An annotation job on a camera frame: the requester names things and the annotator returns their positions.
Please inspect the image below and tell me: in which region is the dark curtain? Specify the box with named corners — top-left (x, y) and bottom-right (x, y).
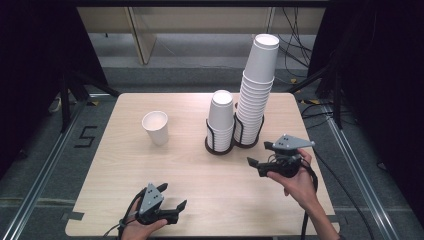
top-left (308, 0), bottom-right (424, 229)
top-left (0, 0), bottom-right (109, 181)

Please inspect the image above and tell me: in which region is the black floor cable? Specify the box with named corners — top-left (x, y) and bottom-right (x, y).
top-left (301, 103), bottom-right (377, 240)

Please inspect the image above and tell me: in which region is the white paper cup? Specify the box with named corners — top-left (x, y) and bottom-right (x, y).
top-left (141, 110), bottom-right (170, 146)

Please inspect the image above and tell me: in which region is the person's right hand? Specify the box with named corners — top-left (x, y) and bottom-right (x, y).
top-left (266, 148), bottom-right (318, 209)

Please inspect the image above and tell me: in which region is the tall stack of white cups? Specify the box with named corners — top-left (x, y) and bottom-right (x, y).
top-left (233, 33), bottom-right (280, 146)

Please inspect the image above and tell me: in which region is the black tape mark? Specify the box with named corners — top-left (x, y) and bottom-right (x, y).
top-left (61, 211), bottom-right (85, 222)
top-left (328, 214), bottom-right (348, 225)

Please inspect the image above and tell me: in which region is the black wire cup holder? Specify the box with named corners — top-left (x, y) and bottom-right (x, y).
top-left (204, 118), bottom-right (236, 156)
top-left (233, 111), bottom-right (265, 149)

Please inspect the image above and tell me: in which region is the black metal stand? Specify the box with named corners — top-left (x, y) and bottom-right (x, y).
top-left (59, 64), bottom-right (121, 134)
top-left (286, 49), bottom-right (345, 130)

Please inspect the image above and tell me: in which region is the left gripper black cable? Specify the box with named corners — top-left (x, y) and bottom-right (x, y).
top-left (103, 188), bottom-right (148, 240)

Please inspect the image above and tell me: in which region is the person's left hand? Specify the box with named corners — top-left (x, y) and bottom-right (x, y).
top-left (120, 199), bottom-right (168, 240)

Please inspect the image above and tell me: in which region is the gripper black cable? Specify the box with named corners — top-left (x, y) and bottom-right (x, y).
top-left (103, 188), bottom-right (148, 240)
top-left (299, 159), bottom-right (320, 240)

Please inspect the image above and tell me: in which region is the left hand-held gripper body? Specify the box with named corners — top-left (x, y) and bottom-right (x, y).
top-left (134, 182), bottom-right (179, 226)

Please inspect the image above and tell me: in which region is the metal floor rail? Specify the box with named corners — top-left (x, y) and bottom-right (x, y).
top-left (0, 98), bottom-right (89, 240)
top-left (324, 106), bottom-right (424, 240)

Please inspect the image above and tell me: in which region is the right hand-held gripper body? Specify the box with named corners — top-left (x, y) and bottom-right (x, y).
top-left (258, 133), bottom-right (316, 179)

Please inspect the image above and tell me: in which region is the short stack of white cups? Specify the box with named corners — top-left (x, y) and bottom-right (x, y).
top-left (205, 89), bottom-right (236, 153)

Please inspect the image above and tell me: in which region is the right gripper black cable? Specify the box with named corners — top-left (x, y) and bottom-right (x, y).
top-left (299, 159), bottom-right (320, 240)

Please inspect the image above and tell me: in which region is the beige wooden board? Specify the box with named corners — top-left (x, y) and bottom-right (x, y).
top-left (124, 7), bottom-right (158, 66)

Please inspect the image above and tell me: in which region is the bundle of black cables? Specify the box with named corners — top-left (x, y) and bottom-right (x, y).
top-left (269, 7), bottom-right (314, 79)

